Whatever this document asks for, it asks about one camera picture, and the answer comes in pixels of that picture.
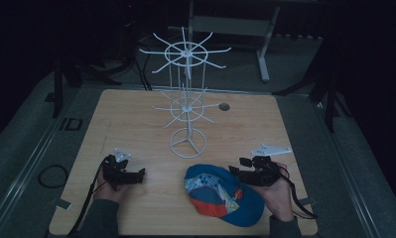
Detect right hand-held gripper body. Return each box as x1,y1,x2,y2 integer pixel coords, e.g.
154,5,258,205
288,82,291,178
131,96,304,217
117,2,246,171
240,143,293,188

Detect white metal stand frame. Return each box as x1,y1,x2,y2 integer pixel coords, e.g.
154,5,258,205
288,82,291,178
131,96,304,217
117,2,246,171
167,0,321,83

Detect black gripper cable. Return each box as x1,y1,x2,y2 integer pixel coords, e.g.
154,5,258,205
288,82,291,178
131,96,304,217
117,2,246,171
278,165,319,220
66,158,108,237

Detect black rectangular floor bracket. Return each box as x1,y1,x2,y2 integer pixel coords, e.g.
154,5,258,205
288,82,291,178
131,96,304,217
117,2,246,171
59,116,84,132

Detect black cables on floor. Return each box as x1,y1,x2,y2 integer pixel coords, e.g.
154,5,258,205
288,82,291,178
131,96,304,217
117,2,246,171
132,36,154,91

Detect white wire display rack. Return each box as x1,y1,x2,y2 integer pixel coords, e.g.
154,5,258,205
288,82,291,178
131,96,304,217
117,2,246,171
139,26,232,160

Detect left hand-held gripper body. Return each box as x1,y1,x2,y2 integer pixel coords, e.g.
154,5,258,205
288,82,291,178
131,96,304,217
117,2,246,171
101,148,139,192

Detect blue and orange baseball cap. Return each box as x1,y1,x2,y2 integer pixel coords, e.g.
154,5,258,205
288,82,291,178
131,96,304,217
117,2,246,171
184,164,266,228

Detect person's left hand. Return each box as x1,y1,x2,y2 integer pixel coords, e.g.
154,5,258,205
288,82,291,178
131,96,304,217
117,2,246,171
93,170,134,203

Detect black tripod stand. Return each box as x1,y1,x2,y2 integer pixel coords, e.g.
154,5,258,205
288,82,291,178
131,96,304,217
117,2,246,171
51,58,124,120
272,31,353,134

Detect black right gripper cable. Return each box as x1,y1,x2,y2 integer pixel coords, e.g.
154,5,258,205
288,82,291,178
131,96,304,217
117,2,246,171
278,165,319,220

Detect person's right hand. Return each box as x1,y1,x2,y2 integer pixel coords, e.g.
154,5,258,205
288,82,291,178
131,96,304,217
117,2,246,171
250,162,295,222

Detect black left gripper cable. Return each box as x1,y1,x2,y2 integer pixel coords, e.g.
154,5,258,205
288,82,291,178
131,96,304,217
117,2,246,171
66,158,108,237

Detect black coiled floor cable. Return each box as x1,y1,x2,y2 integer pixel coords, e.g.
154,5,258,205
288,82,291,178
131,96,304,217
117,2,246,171
37,164,70,189

